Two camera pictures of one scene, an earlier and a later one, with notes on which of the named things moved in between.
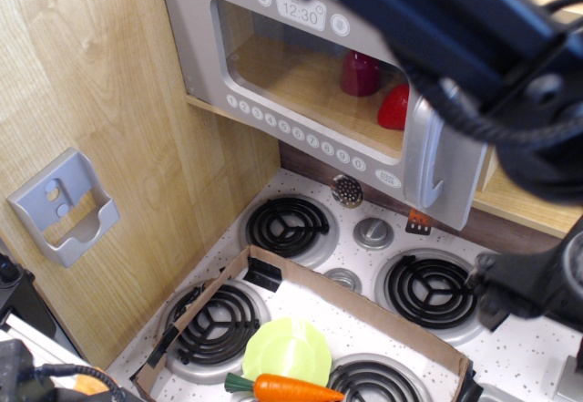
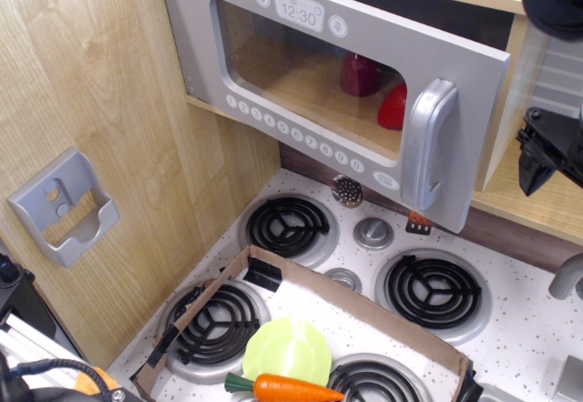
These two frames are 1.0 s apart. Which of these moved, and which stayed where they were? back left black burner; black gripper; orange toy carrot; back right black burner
Moved: black gripper
Stayed: orange toy carrot; back right black burner; back left black burner
